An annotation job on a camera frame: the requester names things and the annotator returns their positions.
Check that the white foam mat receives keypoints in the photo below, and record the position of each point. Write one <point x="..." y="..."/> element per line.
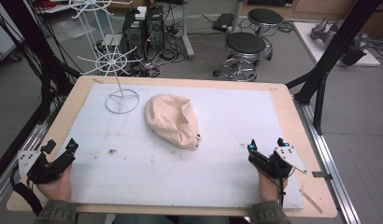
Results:
<point x="186" y="174"/>

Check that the person's left hand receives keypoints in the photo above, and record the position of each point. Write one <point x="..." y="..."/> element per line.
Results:
<point x="57" y="188"/>

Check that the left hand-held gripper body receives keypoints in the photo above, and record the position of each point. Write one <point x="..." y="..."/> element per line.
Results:
<point x="40" y="169"/>

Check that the grey metal desk leg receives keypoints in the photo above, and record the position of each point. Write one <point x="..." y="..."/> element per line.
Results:
<point x="187" y="34"/>

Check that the black computer tower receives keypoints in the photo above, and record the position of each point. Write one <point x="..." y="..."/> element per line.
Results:
<point x="133" y="34"/>
<point x="155" y="28"/>

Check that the person's right hand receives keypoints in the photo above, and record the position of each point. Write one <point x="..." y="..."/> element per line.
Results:
<point x="267" y="188"/>

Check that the aluminium frame rail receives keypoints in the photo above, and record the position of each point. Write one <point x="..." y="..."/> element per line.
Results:
<point x="326" y="161"/>
<point x="18" y="155"/>

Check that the black round stool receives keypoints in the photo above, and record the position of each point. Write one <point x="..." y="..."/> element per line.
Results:
<point x="265" y="17"/>
<point x="245" y="46"/>

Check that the black metal frame post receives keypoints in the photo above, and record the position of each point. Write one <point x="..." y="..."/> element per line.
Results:
<point x="333" y="53"/>
<point x="27" y="40"/>

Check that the thin wooden stick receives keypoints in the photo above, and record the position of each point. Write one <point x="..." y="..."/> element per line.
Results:
<point x="311" y="200"/>

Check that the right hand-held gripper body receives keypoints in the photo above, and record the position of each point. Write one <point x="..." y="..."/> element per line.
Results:
<point x="284" y="160"/>

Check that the beige fabric hat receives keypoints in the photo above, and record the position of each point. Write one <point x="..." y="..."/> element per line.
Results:
<point x="172" y="119"/>

